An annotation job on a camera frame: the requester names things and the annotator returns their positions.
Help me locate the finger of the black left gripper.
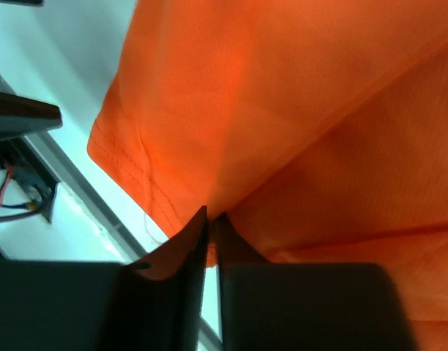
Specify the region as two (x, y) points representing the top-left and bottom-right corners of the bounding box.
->
(0, 92), (62, 140)

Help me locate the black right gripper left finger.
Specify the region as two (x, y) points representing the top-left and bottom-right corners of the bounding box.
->
(0, 208), (208, 350)

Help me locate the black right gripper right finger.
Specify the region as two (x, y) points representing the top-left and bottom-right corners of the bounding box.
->
(212, 215), (417, 350)

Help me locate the aluminium table frame rail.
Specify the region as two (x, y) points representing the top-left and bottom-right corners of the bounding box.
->
(0, 61), (225, 347)

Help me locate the orange t shirt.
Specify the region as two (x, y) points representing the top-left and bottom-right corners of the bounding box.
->
(87, 1), (448, 350)

